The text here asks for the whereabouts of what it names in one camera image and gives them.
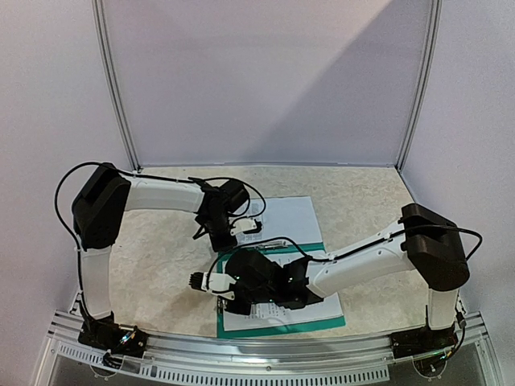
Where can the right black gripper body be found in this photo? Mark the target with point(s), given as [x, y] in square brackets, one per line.
[240, 296]

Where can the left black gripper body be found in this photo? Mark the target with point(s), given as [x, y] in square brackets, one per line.
[215, 229]

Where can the green file folder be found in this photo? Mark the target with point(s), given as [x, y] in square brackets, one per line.
[263, 332]

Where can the folder spine metal clip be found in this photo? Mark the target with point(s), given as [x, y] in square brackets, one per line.
[273, 244]

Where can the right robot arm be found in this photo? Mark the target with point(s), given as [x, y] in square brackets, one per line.
[421, 240]

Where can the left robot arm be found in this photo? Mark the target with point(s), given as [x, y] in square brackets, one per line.
[99, 207]

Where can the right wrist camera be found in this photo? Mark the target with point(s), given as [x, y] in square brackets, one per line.
[216, 284]

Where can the aluminium front rail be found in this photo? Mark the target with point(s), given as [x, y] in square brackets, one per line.
[185, 360]

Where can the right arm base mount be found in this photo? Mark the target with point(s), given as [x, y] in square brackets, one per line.
[422, 340]

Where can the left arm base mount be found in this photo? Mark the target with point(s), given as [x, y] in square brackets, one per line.
[104, 334]

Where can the left aluminium frame post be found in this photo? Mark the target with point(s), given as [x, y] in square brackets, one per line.
[99, 15]

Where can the aluminium frame post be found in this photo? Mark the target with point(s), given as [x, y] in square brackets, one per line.
[99, 15]
[428, 52]

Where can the right aluminium frame post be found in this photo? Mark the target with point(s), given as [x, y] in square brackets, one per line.
[428, 52]

